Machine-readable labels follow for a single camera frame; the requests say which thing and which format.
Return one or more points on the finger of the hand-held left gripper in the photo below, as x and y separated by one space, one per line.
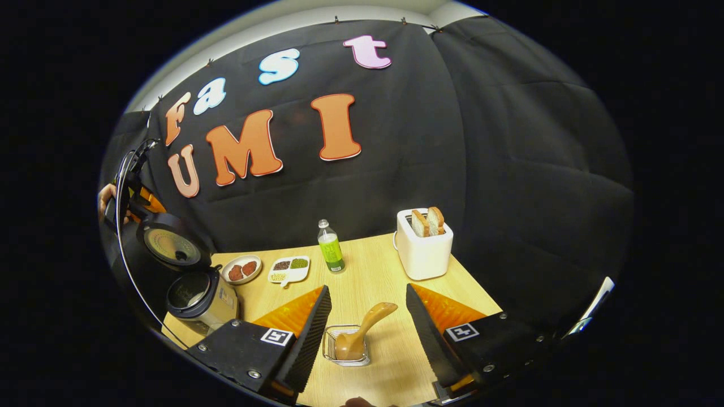
150 200

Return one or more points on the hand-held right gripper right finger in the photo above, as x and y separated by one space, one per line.
430 339

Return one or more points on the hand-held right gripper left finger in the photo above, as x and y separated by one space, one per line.
308 345

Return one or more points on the wooden spoon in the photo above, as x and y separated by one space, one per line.
362 330

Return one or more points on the black rice cooker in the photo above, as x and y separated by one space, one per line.
215 308

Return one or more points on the divided white grain dish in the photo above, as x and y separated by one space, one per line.
289 272

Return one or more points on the white toaster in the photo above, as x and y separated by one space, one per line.
424 257

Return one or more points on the round white plate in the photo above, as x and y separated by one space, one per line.
255 265

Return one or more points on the green drink bottle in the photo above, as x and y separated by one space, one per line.
331 251

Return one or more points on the red meat patty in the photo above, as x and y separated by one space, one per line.
249 268
235 273

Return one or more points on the black backdrop cloth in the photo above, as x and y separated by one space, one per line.
509 169

